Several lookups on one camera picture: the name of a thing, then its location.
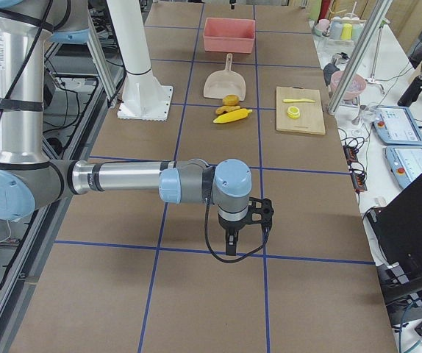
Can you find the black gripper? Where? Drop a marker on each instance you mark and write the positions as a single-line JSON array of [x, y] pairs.
[[231, 224]]

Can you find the yellow toy corn cob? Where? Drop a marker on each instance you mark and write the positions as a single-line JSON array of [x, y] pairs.
[[233, 116]]

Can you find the tan toy ginger root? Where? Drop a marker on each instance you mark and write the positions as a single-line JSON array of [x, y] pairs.
[[226, 109]]

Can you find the beige plastic dustpan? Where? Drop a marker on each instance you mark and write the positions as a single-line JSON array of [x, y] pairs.
[[225, 82]]

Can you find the brown toy potato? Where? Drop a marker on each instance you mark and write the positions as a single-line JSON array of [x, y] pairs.
[[231, 100]]

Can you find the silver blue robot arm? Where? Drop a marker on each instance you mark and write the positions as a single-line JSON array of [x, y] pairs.
[[30, 180]]

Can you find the pink plastic bin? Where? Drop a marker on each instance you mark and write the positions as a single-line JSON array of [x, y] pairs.
[[229, 35]]

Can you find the black power strip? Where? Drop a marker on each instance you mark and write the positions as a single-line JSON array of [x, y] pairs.
[[356, 169]]

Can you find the yellow toy lemon slices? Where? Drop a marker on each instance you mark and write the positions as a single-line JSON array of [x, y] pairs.
[[293, 112]]

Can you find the bamboo cutting board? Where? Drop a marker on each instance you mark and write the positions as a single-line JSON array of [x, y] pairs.
[[311, 120]]

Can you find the yellow plastic toy knife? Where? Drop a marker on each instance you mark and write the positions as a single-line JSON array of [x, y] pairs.
[[303, 100]]

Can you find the black monitor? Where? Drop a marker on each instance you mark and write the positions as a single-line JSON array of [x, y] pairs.
[[398, 228]]

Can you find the lower teach pendant tablet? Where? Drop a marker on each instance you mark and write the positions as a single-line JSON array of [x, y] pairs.
[[405, 163]]

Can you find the teach pendant tablet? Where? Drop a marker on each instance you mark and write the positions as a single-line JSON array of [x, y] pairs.
[[396, 126], [405, 163]]

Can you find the upper teach pendant tablet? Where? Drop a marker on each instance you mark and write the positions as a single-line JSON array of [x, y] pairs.
[[396, 126]]

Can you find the black water bottle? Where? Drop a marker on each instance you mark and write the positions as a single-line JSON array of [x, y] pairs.
[[412, 93]]

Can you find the yellow plastic cup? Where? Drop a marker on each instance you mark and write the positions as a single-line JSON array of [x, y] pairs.
[[346, 33]]

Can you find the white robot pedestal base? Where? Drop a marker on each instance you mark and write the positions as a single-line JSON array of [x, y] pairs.
[[143, 97]]

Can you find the aluminium frame post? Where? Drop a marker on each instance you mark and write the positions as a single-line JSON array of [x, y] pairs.
[[372, 24]]

